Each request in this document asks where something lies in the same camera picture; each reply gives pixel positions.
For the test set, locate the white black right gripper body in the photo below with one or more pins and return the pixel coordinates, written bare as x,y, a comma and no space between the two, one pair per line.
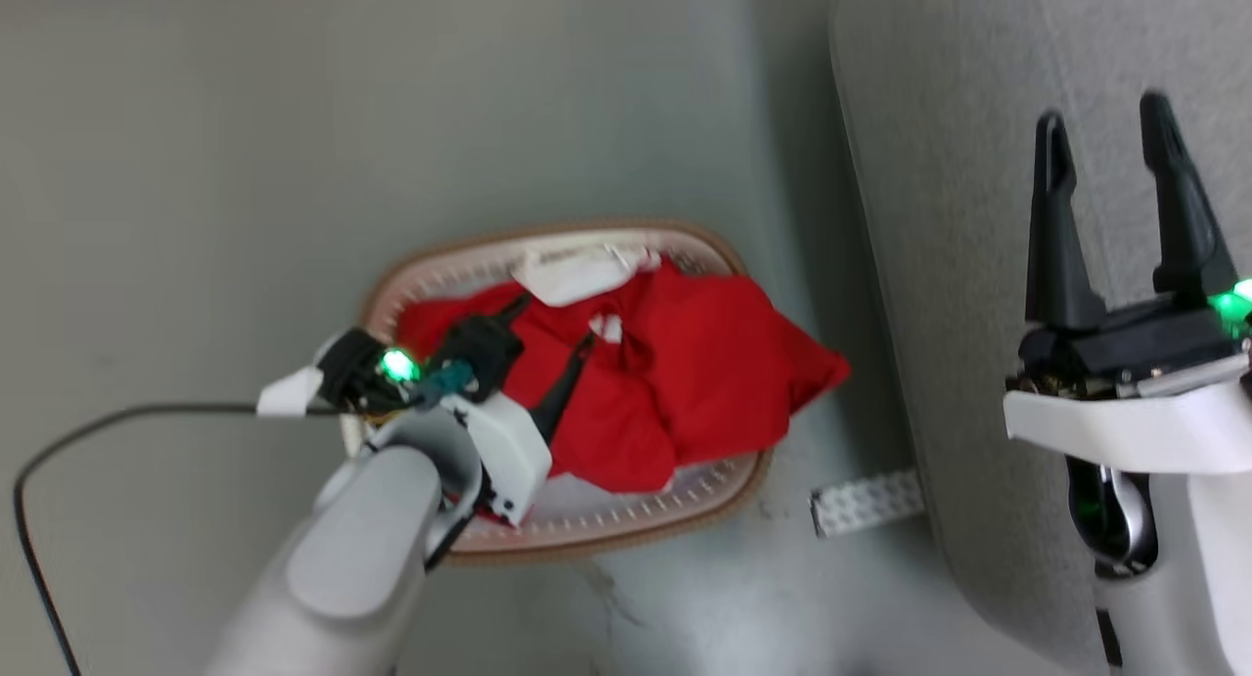
1135,402

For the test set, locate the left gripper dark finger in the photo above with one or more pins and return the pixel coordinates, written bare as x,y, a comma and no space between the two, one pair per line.
481,353
565,383

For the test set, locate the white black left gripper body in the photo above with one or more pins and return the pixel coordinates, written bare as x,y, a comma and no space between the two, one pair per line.
509,451

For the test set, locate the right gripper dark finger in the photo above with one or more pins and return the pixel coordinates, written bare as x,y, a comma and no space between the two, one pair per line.
1182,216
1054,255

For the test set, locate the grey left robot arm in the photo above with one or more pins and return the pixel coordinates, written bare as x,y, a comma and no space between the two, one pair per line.
352,568

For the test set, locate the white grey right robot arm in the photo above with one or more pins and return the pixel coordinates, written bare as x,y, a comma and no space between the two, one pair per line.
1198,568

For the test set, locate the white basket with brown rim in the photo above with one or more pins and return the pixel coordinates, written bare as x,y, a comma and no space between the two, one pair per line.
597,515

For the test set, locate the white clothing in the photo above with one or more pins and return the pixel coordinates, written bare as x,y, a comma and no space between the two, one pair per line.
577,270

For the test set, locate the red clothing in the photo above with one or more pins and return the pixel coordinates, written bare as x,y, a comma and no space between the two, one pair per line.
685,383

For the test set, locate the white perforated strip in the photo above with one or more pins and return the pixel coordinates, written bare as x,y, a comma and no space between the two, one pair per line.
866,502

